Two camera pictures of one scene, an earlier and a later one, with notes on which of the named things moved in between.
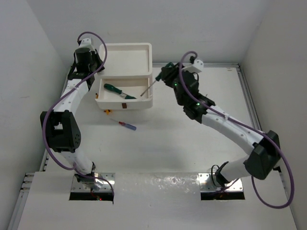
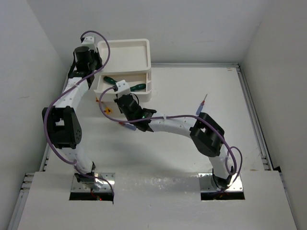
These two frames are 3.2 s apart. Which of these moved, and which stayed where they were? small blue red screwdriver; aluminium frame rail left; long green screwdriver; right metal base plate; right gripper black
Moved: long green screwdriver; right gripper black
Stayed: small blue red screwdriver; right metal base plate; aluminium frame rail left
